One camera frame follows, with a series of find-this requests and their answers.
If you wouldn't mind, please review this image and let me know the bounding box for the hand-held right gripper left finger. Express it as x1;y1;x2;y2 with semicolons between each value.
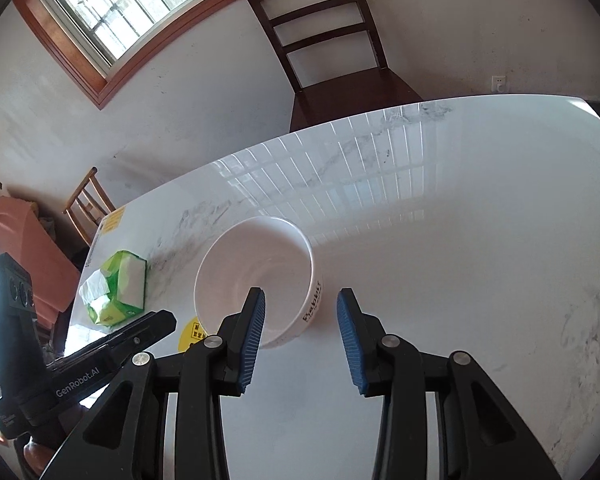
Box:
40;287;267;480

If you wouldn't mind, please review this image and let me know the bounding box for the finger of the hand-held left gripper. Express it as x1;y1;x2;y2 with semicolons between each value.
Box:
97;310;178;360

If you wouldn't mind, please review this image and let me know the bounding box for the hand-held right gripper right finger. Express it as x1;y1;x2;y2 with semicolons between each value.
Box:
336;287;563;480

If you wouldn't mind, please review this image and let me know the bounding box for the white cartoon print bowl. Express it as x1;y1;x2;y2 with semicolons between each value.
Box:
194;216;323;350

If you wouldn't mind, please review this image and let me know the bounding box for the round yellow sticker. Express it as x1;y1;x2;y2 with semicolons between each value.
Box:
178;317;211;352

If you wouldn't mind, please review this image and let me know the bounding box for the green tissue pack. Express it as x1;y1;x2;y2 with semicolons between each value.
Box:
79;251;147;327

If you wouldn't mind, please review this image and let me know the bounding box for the orange cloth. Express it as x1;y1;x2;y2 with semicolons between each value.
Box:
0;195;82;321

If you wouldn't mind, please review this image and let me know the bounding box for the yellow rectangular sticker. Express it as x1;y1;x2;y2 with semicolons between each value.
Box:
101;209;126;233

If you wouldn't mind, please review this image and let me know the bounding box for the light wooden chair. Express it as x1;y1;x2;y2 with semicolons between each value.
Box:
62;167;117;247

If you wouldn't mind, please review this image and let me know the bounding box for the dark wooden chair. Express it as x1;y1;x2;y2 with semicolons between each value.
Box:
247;0;424;133

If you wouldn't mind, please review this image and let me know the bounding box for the barred window with wooden frame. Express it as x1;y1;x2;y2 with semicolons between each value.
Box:
12;0;281;109

